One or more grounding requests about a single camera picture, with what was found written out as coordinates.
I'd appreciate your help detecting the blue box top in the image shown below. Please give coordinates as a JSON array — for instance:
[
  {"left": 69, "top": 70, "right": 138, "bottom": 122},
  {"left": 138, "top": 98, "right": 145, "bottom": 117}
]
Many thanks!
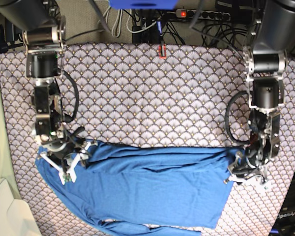
[{"left": 110, "top": 0, "right": 177, "bottom": 9}]

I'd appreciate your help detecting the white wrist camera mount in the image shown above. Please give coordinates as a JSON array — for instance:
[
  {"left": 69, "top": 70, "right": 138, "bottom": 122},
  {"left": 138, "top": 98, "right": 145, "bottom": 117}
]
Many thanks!
[
  {"left": 38, "top": 140, "right": 98, "bottom": 184},
  {"left": 223, "top": 151, "right": 271, "bottom": 190}
]

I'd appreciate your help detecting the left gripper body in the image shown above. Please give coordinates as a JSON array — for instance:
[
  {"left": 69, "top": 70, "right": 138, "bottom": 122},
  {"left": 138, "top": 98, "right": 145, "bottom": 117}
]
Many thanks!
[{"left": 227, "top": 148, "right": 268, "bottom": 183}]

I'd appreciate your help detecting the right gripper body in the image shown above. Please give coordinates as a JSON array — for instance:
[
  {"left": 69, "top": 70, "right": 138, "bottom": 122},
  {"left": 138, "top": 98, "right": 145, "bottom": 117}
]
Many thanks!
[{"left": 39, "top": 142, "right": 85, "bottom": 167}]

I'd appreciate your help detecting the fan-patterned tablecloth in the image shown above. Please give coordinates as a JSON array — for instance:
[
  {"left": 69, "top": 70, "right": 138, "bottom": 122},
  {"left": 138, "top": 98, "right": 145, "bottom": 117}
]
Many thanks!
[{"left": 0, "top": 43, "right": 295, "bottom": 236}]

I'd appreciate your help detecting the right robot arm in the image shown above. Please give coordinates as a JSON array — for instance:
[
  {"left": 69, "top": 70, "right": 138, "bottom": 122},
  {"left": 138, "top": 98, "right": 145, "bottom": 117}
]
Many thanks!
[{"left": 0, "top": 0, "right": 87, "bottom": 172}]

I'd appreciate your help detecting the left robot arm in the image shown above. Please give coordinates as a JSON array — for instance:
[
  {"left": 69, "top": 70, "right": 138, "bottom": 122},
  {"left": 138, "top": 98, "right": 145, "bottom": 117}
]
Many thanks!
[{"left": 224, "top": 0, "right": 295, "bottom": 187}]

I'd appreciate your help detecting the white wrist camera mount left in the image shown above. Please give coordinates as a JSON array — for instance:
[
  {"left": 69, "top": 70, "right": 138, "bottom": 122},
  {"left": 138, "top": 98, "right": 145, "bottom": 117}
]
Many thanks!
[{"left": 223, "top": 151, "right": 271, "bottom": 190}]

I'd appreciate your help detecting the black power strip red switch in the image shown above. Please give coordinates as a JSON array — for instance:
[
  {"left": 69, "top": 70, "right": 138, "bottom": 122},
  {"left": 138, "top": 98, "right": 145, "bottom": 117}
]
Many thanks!
[{"left": 174, "top": 9, "right": 231, "bottom": 22}]

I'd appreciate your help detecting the red table clamp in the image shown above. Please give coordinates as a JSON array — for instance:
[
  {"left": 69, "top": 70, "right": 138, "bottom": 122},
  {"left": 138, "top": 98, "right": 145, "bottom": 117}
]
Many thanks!
[{"left": 158, "top": 44, "right": 167, "bottom": 59}]

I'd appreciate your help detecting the blue T-shirt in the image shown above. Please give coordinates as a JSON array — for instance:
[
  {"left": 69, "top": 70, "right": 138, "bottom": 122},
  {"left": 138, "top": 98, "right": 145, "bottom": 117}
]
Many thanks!
[{"left": 35, "top": 142, "right": 240, "bottom": 236}]

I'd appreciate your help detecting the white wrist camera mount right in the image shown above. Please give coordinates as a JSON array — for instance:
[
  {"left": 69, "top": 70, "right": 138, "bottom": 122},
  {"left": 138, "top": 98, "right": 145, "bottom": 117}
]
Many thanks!
[{"left": 38, "top": 140, "right": 98, "bottom": 184}]

